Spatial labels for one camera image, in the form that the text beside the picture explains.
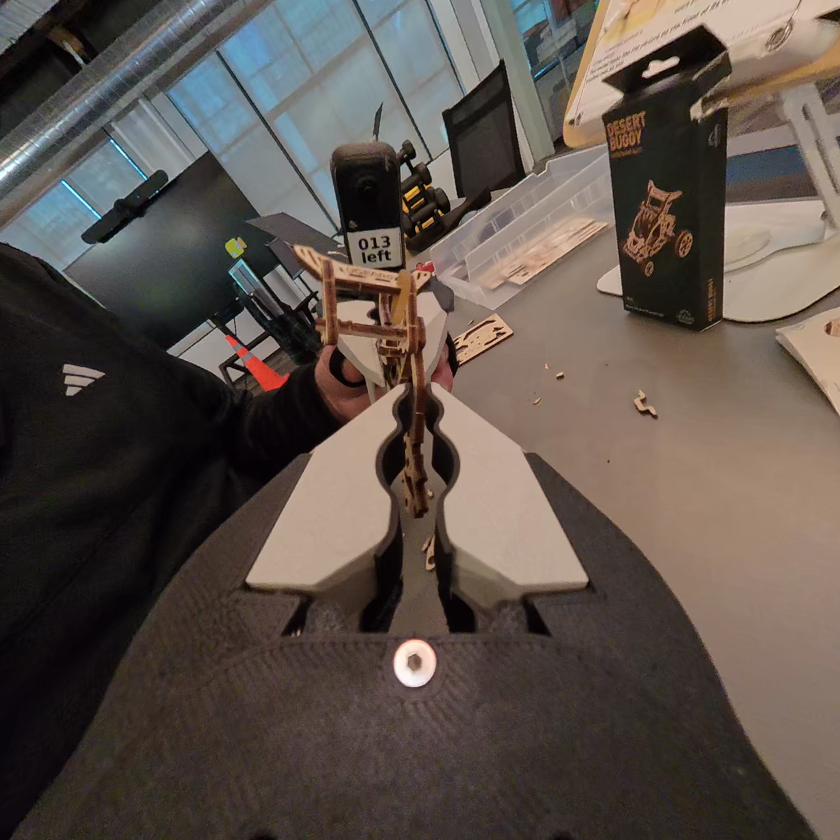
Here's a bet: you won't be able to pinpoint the printed paper board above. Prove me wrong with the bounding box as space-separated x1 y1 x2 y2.
563 0 840 148

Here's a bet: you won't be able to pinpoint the wooden part sheet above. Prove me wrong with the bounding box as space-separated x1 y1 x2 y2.
453 314 514 366

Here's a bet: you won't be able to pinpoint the black office chair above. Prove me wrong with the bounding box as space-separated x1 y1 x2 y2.
441 59 526 199

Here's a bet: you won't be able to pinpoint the person's left forearm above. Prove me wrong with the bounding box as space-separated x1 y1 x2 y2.
217 364 342 473

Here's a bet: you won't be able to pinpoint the orange traffic cone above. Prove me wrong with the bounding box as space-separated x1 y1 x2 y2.
225 335 290 392

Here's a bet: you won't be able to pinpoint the instruction booklet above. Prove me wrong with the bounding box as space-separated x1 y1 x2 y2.
776 307 840 417

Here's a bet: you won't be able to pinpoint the clear plastic bin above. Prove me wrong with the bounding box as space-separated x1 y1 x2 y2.
430 146 614 311

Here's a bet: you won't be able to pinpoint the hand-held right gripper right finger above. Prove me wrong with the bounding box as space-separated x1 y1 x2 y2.
427 382 590 634

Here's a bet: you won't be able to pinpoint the black screen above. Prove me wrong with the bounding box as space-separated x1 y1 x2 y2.
66 151 263 349

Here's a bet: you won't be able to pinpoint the person's black jacket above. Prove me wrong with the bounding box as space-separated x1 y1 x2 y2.
0 243 309 821

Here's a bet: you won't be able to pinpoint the silver air duct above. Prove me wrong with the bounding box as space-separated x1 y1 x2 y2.
0 0 263 224

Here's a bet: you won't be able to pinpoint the wooden model frame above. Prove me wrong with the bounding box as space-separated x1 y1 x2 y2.
292 244 434 519

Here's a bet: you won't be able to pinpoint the black camera bar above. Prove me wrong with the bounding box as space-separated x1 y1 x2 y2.
82 169 168 245

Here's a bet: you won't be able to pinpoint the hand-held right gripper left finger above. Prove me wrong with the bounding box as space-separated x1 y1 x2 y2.
245 384 413 634

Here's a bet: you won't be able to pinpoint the wooden part sheets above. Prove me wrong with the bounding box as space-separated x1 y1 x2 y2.
476 220 608 290

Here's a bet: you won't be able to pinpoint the person's left hand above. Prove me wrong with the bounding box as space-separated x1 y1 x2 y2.
315 331 459 422

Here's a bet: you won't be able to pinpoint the black model kit box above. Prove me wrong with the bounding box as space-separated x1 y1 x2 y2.
602 25 732 331

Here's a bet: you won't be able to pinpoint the white stand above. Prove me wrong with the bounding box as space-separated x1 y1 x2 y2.
596 85 840 324

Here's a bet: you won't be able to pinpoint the black dumbbell rack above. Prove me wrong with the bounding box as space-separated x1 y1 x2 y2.
397 140 454 238

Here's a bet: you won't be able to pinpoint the black mesh chair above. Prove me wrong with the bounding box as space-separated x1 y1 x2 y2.
230 259 322 365

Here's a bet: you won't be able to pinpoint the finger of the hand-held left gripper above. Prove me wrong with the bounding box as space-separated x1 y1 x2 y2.
330 301 389 389
416 305 455 383

